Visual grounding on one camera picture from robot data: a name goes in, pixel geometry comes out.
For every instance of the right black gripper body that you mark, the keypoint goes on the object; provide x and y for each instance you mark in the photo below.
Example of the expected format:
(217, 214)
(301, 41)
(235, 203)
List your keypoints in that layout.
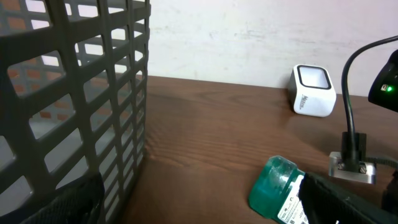
(389, 196)

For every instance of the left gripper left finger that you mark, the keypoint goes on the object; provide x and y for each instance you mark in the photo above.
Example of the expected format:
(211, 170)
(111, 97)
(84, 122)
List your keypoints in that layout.
(78, 202)

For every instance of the white barcode scanner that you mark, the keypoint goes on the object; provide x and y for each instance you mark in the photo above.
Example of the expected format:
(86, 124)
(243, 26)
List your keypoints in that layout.
(311, 91)

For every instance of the teal mouthwash bottle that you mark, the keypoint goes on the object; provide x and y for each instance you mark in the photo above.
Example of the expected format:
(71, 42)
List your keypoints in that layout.
(275, 194)

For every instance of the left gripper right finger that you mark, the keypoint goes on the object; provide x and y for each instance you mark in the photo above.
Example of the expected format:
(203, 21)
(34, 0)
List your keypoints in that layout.
(326, 202)

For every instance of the grey plastic shopping basket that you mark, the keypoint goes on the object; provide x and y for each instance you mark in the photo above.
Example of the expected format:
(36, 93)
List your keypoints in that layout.
(73, 98)

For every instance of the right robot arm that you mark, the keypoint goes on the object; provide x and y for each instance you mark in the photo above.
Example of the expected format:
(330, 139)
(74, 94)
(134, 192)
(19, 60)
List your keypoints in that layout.
(383, 93)

